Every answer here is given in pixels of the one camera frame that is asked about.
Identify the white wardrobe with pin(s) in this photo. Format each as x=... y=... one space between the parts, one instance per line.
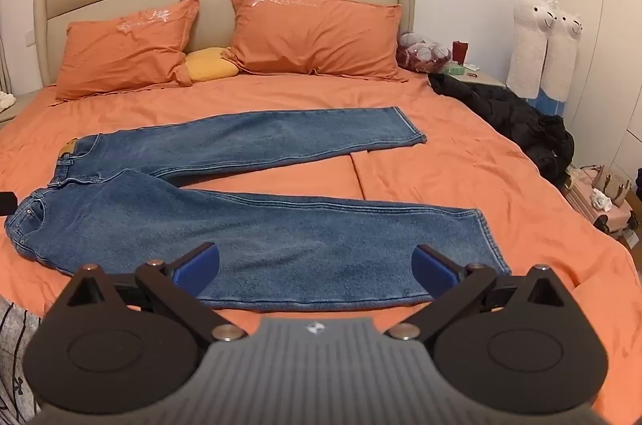
x=612 y=54

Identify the black jacket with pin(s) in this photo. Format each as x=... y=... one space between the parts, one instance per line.
x=511 y=114

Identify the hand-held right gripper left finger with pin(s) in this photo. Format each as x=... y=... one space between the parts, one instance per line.
x=198 y=269

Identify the bed with orange sheet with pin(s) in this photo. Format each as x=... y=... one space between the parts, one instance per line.
x=451 y=174

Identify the white alpaca plush toy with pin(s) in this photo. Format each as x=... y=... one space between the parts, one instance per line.
x=564 y=64
x=526 y=49

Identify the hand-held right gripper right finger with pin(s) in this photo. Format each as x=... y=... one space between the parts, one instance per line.
x=432 y=272

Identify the patterned handbag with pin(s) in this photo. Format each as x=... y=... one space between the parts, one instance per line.
x=614 y=187

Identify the orange embroidered pillow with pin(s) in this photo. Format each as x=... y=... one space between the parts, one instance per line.
x=125 y=49
x=321 y=34

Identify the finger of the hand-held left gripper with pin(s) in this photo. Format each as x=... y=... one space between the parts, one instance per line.
x=7 y=203

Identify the red and grey plush bundle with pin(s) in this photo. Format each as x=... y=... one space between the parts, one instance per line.
x=424 y=51

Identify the blue denim pants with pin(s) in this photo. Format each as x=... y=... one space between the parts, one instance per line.
x=261 y=229

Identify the pink suitcase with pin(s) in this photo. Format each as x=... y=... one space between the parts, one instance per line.
x=614 y=219

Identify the small white plush toy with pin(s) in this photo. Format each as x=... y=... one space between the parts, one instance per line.
x=602 y=199

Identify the beige nightstand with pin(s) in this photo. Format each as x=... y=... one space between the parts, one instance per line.
x=485 y=80
x=20 y=107

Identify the green box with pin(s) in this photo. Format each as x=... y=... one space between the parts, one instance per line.
x=454 y=69

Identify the red cup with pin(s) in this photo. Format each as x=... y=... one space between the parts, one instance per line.
x=460 y=51

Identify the grey printed cloth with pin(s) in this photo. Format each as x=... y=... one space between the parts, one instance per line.
x=17 y=355

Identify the yellow pillow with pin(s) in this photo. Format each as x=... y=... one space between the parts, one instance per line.
x=208 y=64

